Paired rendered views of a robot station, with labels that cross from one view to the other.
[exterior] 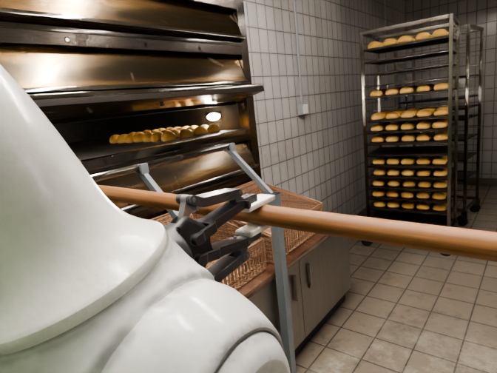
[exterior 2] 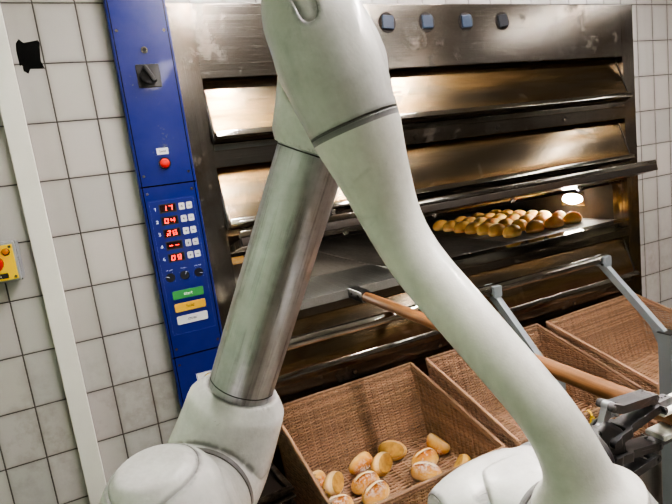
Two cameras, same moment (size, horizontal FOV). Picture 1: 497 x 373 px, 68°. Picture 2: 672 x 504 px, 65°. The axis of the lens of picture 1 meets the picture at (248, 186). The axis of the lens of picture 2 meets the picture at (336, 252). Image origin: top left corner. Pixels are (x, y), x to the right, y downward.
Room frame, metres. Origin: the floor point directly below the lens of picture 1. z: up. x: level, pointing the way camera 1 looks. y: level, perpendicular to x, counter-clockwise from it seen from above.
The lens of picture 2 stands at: (-0.30, 0.07, 1.59)
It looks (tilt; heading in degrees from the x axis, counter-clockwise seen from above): 9 degrees down; 27
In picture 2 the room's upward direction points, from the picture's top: 8 degrees counter-clockwise
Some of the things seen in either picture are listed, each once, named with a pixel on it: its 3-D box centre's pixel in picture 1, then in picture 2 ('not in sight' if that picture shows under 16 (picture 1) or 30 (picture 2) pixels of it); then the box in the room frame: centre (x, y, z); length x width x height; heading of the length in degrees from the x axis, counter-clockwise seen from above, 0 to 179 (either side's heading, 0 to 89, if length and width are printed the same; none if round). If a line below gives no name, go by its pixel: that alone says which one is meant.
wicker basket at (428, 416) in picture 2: not in sight; (384, 448); (1.06, 0.69, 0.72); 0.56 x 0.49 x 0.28; 142
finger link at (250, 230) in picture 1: (257, 226); (670, 427); (0.53, -0.01, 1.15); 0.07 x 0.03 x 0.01; 142
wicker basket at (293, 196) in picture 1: (263, 214); (644, 349); (1.97, -0.07, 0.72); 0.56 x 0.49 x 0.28; 142
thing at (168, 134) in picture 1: (165, 133); (503, 221); (2.40, 0.50, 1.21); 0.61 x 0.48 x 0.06; 51
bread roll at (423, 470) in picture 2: not in sight; (425, 470); (1.12, 0.59, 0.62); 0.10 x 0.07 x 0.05; 91
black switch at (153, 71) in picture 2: not in sight; (147, 65); (0.83, 1.15, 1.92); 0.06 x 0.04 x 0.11; 141
